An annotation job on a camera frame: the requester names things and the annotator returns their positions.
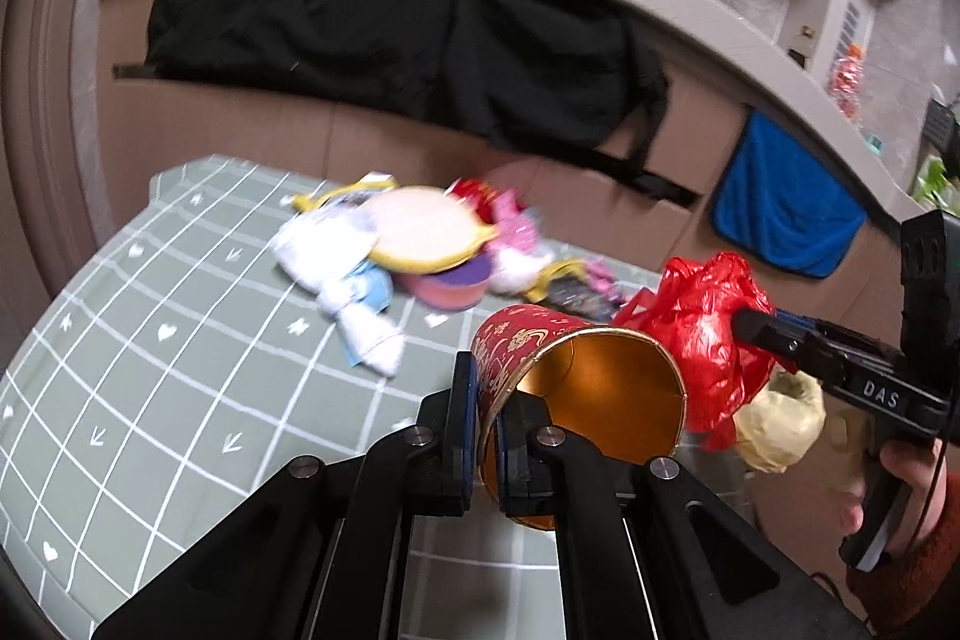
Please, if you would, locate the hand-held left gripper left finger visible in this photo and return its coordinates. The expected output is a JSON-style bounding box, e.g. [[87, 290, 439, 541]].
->
[[90, 351, 482, 640]]

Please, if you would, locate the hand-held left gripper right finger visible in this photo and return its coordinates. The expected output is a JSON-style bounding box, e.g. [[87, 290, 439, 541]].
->
[[495, 392, 871, 640]]

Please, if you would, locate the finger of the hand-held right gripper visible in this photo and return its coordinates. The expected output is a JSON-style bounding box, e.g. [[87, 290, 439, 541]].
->
[[731, 306, 848, 386]]

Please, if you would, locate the red plastic bag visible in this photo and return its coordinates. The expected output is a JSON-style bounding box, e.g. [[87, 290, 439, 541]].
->
[[615, 251, 781, 453]]

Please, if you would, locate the yellow bag lined bin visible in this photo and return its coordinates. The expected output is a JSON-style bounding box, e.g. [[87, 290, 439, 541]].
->
[[731, 366, 830, 474]]

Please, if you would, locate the red and gold paper cup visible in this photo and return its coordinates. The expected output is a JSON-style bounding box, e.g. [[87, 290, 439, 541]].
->
[[470, 302, 689, 532]]

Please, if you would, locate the person's right hand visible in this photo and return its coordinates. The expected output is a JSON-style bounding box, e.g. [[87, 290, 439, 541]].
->
[[836, 439, 953, 540]]

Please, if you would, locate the pink round container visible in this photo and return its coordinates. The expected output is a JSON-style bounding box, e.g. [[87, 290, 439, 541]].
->
[[409, 254, 496, 311]]

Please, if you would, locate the blue towel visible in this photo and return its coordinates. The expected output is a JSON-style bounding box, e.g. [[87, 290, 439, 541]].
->
[[709, 107, 871, 281]]

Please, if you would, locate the white fluffy wad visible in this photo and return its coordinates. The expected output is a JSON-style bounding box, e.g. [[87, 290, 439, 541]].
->
[[487, 246, 556, 296]]

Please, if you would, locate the light blue wrapper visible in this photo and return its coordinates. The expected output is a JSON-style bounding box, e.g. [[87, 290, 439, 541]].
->
[[349, 261, 395, 315]]

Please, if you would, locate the round beige yellow-rimmed lid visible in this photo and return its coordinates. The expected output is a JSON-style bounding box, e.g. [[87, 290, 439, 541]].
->
[[367, 184, 502, 275]]

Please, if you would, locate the pink wrapper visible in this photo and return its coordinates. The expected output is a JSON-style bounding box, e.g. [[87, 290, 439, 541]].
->
[[491, 190, 556, 255]]

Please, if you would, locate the green plant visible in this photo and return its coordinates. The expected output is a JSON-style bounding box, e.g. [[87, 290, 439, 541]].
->
[[911, 156, 960, 206]]

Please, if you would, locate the pink shiny ornament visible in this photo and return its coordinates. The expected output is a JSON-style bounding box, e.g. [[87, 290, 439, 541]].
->
[[825, 44, 867, 120]]

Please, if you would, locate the green checkered tablecloth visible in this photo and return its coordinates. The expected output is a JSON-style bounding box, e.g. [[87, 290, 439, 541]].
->
[[0, 152, 676, 640]]

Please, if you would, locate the white appliance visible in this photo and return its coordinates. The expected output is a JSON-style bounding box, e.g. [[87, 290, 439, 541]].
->
[[776, 0, 912, 86]]

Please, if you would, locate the black cloth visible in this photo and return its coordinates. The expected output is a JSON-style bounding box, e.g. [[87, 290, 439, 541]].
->
[[142, 0, 702, 206]]

